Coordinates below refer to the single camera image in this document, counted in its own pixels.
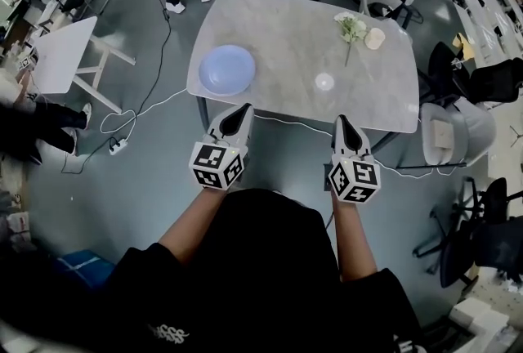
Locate cream mug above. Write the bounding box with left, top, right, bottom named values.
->
left=363, top=27, right=387, bottom=51

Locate white side table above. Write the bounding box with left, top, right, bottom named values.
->
left=30, top=16, right=136, bottom=115

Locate person's left forearm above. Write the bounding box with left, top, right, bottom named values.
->
left=157, top=186, right=230, bottom=267

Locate white cable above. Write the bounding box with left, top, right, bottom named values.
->
left=100, top=87, right=467, bottom=181

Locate person's black shirt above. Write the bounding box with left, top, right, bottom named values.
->
left=104, top=187, right=426, bottom=353

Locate yellow cloth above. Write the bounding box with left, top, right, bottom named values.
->
left=452, top=32, right=477, bottom=60

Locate white flower bouquet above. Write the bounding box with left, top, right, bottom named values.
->
left=333, top=11, right=369, bottom=67

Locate blue box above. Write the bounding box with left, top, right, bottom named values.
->
left=55, top=248, right=116, bottom=292

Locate blue plate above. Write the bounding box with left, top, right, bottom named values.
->
left=198, top=43, right=257, bottom=96

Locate cardboard box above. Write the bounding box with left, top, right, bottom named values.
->
left=431, top=118, right=454, bottom=152

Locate person's right forearm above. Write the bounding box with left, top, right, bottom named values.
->
left=330, top=199, right=379, bottom=284

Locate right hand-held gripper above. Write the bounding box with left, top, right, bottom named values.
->
left=328, top=114, right=383, bottom=205

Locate white shelf unit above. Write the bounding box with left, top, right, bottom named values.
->
left=443, top=0, right=523, bottom=69

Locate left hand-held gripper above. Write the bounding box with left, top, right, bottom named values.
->
left=188, top=102, right=255, bottom=192

